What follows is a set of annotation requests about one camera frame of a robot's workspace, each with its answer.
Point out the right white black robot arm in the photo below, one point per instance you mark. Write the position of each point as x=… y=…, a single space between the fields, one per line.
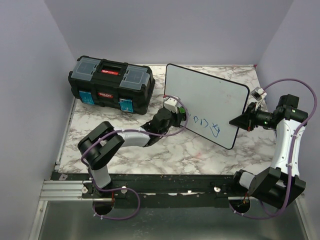
x=270 y=185

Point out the black plastic toolbox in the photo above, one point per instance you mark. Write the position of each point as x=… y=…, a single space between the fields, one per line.
x=105 y=83

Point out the aluminium extrusion frame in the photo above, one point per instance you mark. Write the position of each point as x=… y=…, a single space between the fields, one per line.
x=63 y=215

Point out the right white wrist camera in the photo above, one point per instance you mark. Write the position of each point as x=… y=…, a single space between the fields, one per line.
x=259 y=95

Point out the white dry-erase whiteboard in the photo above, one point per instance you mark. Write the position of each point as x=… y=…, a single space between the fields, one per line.
x=212 y=102

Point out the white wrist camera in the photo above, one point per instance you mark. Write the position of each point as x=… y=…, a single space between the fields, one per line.
x=171 y=104
x=259 y=95

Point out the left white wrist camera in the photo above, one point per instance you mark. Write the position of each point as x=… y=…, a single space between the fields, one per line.
x=171 y=104

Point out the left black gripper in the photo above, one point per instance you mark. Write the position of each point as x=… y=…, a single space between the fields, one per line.
x=178 y=117

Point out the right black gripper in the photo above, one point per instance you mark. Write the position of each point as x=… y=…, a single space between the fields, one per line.
x=247 y=121

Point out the green black whiteboard eraser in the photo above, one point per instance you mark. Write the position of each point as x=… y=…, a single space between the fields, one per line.
x=182 y=113

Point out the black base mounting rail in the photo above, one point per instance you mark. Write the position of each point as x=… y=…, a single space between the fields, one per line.
x=162 y=191

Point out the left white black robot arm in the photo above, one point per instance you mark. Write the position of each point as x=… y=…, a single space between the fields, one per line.
x=99 y=146

